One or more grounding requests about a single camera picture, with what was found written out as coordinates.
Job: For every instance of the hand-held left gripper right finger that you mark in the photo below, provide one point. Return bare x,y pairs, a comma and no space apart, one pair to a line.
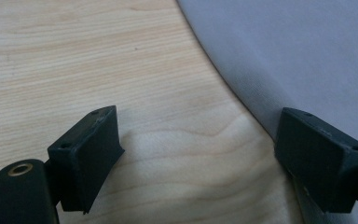
320,155

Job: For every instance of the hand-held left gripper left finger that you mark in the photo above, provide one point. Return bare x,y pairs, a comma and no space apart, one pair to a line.
84,155

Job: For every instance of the gray pants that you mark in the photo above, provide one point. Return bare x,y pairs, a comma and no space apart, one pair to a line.
292,56

